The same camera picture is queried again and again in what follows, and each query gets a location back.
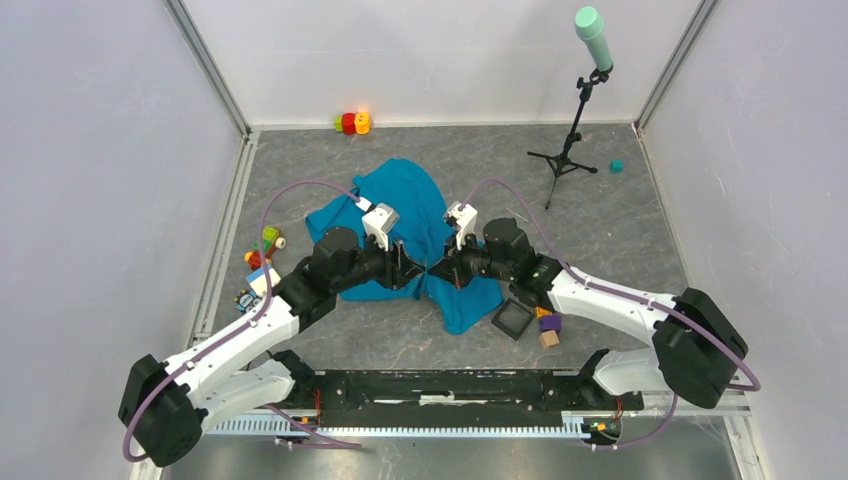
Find white slotted cable duct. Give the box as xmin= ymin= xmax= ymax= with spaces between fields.
xmin=207 ymin=411 xmax=590 ymax=440

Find black tripod microphone stand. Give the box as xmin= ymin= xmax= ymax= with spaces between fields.
xmin=527 ymin=68 xmax=612 ymax=210

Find tan wooden cube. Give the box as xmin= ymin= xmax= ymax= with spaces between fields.
xmin=539 ymin=330 xmax=560 ymax=349

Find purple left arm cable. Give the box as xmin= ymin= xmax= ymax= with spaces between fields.
xmin=121 ymin=178 xmax=364 ymax=464

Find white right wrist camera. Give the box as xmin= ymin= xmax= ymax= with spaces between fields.
xmin=444 ymin=201 xmax=478 ymax=251

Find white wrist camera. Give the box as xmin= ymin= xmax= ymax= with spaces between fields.
xmin=444 ymin=201 xmax=478 ymax=251
xmin=355 ymin=196 xmax=400 ymax=252

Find orange toy block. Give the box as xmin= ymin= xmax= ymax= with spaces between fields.
xmin=534 ymin=307 xmax=553 ymax=319

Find black square frame lower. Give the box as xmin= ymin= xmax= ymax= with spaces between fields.
xmin=491 ymin=298 xmax=535 ymax=341

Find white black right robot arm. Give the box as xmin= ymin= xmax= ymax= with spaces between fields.
xmin=430 ymin=207 xmax=748 ymax=409

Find colourful toy block train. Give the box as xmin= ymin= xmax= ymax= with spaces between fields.
xmin=244 ymin=227 xmax=287 ymax=271

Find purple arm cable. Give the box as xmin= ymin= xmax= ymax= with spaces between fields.
xmin=460 ymin=177 xmax=762 ymax=452
xmin=121 ymin=178 xmax=364 ymax=464

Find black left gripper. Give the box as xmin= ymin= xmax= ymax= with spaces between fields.
xmin=332 ymin=229 xmax=425 ymax=293

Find purple toy block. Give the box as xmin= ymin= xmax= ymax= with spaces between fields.
xmin=538 ymin=314 xmax=563 ymax=334

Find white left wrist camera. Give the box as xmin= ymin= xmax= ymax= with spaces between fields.
xmin=355 ymin=196 xmax=400 ymax=252

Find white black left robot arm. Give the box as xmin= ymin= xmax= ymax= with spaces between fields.
xmin=118 ymin=227 xmax=424 ymax=467

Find teal blue cloth garment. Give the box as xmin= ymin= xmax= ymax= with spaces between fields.
xmin=305 ymin=158 xmax=504 ymax=335

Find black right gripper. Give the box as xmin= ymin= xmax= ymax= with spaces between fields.
xmin=428 ymin=228 xmax=514 ymax=291

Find green red orange toy stack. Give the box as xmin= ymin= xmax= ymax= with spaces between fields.
xmin=334 ymin=111 xmax=372 ymax=135

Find mint green microphone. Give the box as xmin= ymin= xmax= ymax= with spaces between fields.
xmin=574 ymin=6 xmax=614 ymax=73

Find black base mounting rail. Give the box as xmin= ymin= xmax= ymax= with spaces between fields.
xmin=278 ymin=369 xmax=644 ymax=428

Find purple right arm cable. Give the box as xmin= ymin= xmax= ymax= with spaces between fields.
xmin=460 ymin=177 xmax=762 ymax=452

